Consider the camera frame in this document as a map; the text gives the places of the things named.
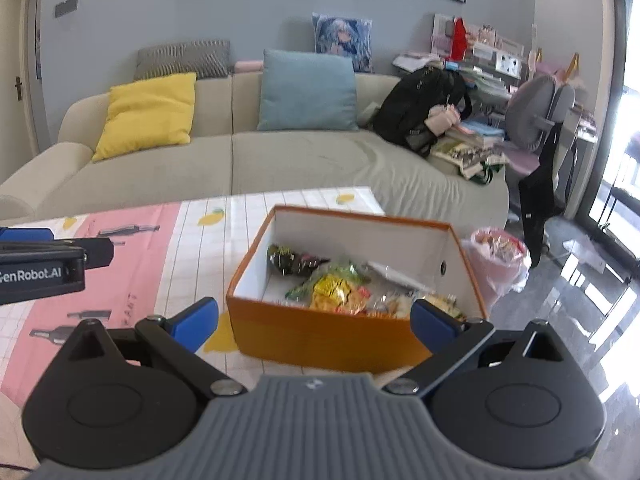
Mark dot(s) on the pink trash bin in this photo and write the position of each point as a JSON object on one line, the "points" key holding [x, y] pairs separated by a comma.
{"points": [[500, 260]]}

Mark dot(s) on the orange cardboard box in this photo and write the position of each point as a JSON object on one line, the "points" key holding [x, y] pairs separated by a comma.
{"points": [[310, 335]]}

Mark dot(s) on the pink pouch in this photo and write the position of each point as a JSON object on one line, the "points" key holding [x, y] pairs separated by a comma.
{"points": [[440, 120]]}

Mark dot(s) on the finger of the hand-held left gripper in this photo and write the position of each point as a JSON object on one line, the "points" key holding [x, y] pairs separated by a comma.
{"points": [[97, 252], [25, 234]]}

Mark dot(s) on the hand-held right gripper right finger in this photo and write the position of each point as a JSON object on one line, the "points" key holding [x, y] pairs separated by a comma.
{"points": [[435, 325]]}

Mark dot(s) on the white and green tote bag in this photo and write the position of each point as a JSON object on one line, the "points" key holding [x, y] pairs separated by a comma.
{"points": [[470, 160]]}

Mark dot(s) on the cluttered desk shelf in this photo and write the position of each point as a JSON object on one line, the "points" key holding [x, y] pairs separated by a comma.
{"points": [[490, 55]]}

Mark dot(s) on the beige sofa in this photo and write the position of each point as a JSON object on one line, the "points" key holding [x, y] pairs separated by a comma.
{"points": [[300, 160]]}

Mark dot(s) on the black garment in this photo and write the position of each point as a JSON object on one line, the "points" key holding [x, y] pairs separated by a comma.
{"points": [[535, 200]]}

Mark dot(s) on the grey desk chair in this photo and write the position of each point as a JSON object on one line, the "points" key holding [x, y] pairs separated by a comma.
{"points": [[530, 110]]}

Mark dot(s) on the yellow-green chip packet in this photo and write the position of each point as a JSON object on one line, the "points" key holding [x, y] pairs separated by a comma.
{"points": [[445, 306]]}

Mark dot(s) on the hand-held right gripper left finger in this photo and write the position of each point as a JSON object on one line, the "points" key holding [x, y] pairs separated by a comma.
{"points": [[192, 322]]}

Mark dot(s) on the printed figure cushion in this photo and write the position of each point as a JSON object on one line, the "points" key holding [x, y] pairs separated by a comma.
{"points": [[342, 35]]}

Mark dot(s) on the red bag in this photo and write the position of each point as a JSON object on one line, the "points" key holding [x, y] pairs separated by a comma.
{"points": [[459, 40]]}

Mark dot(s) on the light blue cushion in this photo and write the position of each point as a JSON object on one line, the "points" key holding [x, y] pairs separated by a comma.
{"points": [[305, 90]]}

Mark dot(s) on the pink pillow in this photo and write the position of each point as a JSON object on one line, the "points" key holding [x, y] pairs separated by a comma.
{"points": [[247, 66]]}

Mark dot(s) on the yellow cushion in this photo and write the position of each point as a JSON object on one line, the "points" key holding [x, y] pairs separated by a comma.
{"points": [[145, 115]]}

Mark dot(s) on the grey cushion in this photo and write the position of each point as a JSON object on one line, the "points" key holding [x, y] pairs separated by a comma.
{"points": [[185, 57]]}

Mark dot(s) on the black backpack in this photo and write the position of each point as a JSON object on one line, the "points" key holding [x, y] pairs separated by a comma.
{"points": [[415, 105]]}

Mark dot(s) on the grey wall panel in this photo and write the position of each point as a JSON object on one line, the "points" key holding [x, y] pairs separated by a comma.
{"points": [[66, 6]]}

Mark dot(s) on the light green snack packet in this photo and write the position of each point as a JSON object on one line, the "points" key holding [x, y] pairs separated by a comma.
{"points": [[305, 287]]}

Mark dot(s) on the dark green snack packet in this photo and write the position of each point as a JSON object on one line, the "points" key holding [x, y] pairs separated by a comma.
{"points": [[290, 259]]}

